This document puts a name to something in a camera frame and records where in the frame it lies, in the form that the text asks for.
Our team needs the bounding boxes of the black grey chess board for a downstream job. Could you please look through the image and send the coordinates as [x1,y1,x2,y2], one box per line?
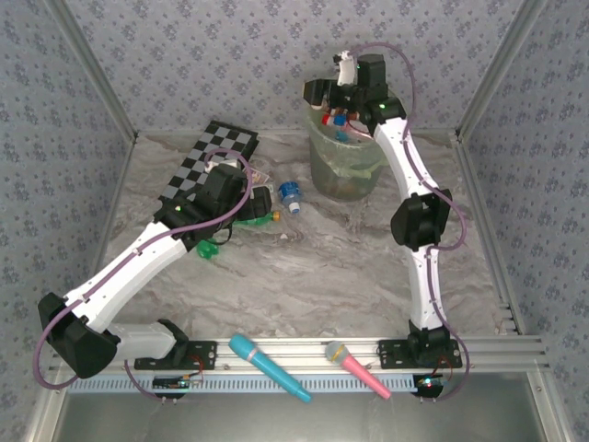
[157,120,260,217]

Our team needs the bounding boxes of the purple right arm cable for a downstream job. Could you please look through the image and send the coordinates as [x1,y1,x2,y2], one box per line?
[353,42,471,402]

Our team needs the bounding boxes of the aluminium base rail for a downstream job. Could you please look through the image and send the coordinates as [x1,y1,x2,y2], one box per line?
[49,337,552,372]

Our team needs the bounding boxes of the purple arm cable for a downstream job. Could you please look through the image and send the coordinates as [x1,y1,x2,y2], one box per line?
[353,42,471,402]
[35,147,254,404]

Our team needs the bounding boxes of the aluminium side rail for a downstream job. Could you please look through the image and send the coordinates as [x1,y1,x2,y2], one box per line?
[68,133,139,340]
[450,131,528,337]

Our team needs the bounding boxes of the pink toy microphone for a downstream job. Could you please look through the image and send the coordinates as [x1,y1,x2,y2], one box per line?
[324,340,393,401]

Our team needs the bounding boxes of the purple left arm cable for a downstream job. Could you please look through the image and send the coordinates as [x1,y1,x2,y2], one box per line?
[35,147,254,404]

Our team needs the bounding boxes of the green bottle yellow cap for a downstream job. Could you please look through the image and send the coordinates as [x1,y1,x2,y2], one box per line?
[195,239,221,260]

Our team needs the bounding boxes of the green plastic bin liner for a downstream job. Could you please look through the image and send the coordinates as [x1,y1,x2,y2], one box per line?
[306,108,390,181]

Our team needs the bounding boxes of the grey metal panel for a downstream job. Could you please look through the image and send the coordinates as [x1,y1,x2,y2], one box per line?
[54,372,551,442]

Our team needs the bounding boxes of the green bottle orange cap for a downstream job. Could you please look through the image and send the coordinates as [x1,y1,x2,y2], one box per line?
[232,210,283,229]

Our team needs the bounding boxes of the translucent green bucket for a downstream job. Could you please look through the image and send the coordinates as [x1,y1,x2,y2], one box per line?
[306,108,390,203]

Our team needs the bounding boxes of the aluminium frame post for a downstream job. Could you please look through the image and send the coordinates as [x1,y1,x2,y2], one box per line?
[454,0,551,142]
[43,0,140,142]

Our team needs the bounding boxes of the light blue cable duct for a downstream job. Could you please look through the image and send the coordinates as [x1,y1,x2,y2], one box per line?
[67,372,445,394]

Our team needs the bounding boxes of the stubby blue label bottle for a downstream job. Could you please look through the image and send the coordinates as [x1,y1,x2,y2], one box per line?
[277,180,304,215]

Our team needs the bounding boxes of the teal toy microphone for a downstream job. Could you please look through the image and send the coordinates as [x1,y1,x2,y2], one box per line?
[228,333,314,405]

